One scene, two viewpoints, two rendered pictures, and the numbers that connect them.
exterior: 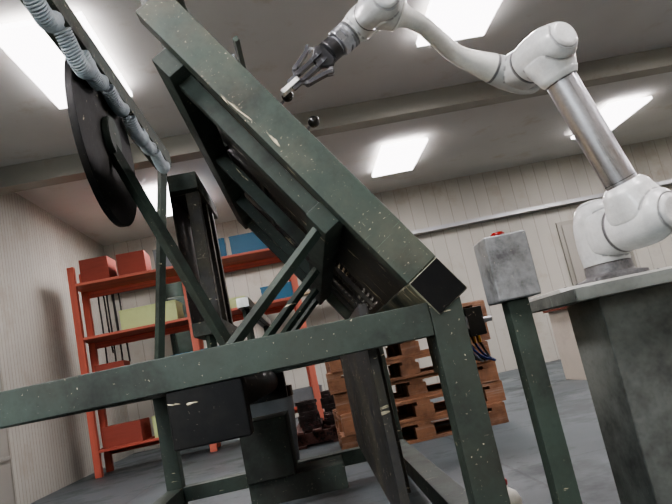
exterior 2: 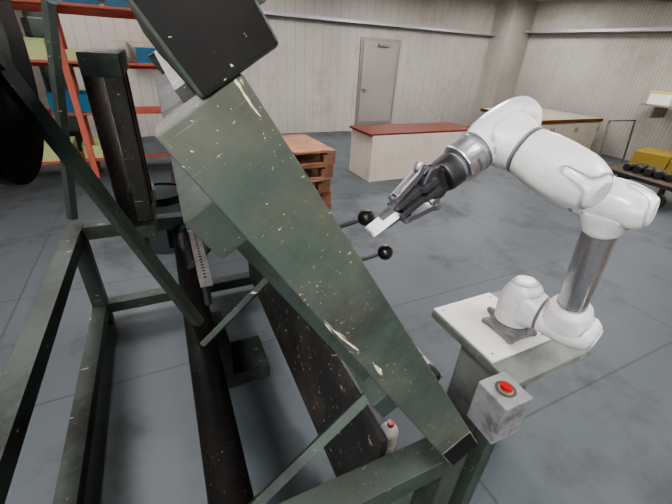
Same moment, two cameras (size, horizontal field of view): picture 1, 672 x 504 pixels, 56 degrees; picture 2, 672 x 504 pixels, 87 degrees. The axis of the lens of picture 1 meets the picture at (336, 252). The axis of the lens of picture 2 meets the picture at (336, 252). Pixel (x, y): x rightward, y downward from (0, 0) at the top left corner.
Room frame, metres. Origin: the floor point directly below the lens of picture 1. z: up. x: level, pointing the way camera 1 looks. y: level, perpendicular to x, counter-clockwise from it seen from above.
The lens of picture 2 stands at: (1.23, 0.38, 1.86)
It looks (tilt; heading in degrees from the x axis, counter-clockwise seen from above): 30 degrees down; 338
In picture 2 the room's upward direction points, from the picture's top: 3 degrees clockwise
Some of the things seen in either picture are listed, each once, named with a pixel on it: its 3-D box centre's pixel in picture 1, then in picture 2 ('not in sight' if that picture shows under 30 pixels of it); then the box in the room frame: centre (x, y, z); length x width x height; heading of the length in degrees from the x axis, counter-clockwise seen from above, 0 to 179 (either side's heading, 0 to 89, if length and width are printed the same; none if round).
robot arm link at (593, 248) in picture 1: (600, 232); (521, 300); (2.12, -0.89, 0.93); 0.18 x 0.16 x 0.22; 21
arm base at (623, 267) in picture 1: (607, 273); (506, 320); (2.15, -0.89, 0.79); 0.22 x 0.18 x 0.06; 4
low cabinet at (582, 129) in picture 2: not in sight; (535, 130); (7.96, -7.45, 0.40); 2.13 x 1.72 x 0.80; 95
